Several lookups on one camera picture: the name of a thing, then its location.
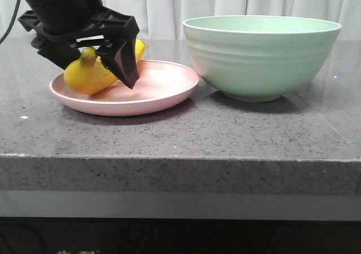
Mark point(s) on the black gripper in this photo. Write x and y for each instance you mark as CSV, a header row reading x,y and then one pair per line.
x,y
66,25

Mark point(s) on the yellow banana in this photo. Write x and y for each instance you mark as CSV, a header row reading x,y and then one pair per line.
x,y
87,75

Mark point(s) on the pink plate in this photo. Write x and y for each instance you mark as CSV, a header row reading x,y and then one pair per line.
x,y
161,85

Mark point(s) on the green bowl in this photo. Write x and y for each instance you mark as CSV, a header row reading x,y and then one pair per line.
x,y
258,58

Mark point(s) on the white curtain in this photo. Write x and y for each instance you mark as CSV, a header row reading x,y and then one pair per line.
x,y
162,19

